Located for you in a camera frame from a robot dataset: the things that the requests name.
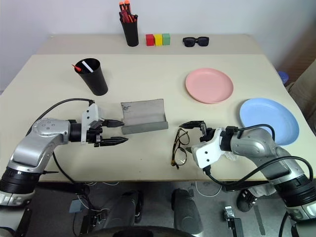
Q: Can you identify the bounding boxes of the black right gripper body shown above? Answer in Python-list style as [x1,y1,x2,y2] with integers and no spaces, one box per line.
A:
[198,121,217,144]

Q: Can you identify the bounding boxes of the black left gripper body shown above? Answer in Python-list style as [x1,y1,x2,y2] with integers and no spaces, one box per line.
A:
[86,119,105,148]

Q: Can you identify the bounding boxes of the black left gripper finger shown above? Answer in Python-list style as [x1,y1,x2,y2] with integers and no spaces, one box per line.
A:
[101,137,129,147]
[102,119,126,128]

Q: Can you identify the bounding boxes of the grey glasses case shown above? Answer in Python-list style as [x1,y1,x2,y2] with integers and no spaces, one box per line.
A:
[120,98,169,136]

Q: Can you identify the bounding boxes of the wide black plastic cup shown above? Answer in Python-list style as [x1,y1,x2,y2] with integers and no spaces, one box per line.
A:
[75,58,109,96]

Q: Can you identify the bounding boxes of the tall black pen cup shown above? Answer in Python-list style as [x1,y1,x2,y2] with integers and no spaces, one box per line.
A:
[120,15,139,47]

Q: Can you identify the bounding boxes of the tortoiseshell eyeglasses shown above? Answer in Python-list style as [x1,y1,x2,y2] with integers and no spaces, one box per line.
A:
[170,128,191,170]

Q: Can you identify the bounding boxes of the clear crumpled plastic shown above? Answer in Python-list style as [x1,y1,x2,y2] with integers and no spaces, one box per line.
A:
[222,151,238,161]

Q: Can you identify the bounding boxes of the pink plate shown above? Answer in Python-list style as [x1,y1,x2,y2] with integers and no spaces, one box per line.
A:
[185,68,235,105]

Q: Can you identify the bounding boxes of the dark rounded shape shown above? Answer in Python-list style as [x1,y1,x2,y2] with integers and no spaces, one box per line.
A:
[171,188,203,234]
[105,190,144,226]

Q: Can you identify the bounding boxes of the white marker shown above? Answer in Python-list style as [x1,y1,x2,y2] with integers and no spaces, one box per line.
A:
[81,61,95,74]

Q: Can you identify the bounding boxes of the blue plate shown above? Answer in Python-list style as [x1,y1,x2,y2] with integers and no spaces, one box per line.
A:
[238,98,300,147]

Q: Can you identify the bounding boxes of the grey blue small box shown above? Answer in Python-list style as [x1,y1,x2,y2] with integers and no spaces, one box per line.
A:
[69,199,83,214]

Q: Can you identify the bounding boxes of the black and white shoe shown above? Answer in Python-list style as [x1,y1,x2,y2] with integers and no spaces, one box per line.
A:
[236,188,259,213]

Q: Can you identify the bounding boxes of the black sunglasses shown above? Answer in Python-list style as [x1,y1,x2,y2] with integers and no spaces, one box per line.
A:
[182,36,211,48]

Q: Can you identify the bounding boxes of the blue round container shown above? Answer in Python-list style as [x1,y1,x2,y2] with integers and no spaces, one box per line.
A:
[277,71,291,86]

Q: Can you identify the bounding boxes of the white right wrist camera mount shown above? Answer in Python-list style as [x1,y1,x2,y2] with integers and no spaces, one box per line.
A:
[192,128,223,170]

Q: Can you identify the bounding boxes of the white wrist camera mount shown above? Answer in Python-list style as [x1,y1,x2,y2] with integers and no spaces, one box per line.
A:
[192,128,223,170]
[80,103,103,144]

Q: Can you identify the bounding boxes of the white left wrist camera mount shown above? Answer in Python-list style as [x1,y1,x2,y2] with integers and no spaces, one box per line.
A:
[80,103,103,144]

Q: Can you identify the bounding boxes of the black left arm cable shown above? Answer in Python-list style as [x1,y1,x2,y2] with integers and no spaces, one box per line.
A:
[31,98,96,189]

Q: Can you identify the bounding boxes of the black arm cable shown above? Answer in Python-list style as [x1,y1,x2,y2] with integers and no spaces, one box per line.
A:
[31,98,96,189]
[202,124,315,186]

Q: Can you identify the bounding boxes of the white cable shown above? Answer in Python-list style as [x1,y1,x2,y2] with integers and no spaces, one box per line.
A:
[195,181,223,198]

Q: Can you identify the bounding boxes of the metal floor bracket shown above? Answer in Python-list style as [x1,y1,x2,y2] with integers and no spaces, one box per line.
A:
[223,205,244,237]

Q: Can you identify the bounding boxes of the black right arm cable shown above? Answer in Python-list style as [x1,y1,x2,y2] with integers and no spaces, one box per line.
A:
[202,124,315,186]

